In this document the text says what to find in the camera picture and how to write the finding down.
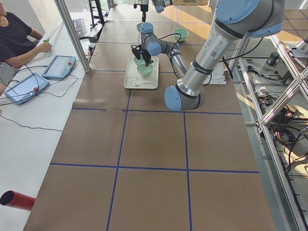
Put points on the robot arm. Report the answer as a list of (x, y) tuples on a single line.
[(233, 20), (159, 5)]

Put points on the green bowl with ice cubes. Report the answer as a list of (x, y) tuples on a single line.
[(180, 34)]

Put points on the black keyboard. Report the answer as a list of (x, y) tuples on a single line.
[(80, 28)]

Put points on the blue teach pendant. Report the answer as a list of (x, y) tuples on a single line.
[(59, 67), (26, 89)]

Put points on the red cylinder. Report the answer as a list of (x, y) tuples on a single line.
[(17, 200)]

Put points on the aluminium side frame rail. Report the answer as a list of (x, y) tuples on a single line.
[(272, 81)]

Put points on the seated person black shirt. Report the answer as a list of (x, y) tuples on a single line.
[(15, 48)]

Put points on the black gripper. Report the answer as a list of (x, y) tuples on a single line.
[(146, 57), (143, 9)]

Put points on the cream bear tray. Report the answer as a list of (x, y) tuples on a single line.
[(132, 76)]

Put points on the far blue teach pendant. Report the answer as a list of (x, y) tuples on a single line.
[(59, 67)]

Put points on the near blue teach pendant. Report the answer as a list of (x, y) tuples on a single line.
[(26, 89)]

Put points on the white plastic spoon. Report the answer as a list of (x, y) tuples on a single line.
[(143, 83)]

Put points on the aluminium frame post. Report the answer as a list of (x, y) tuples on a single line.
[(65, 15)]

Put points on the green bowl on tray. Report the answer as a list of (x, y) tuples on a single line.
[(144, 70)]

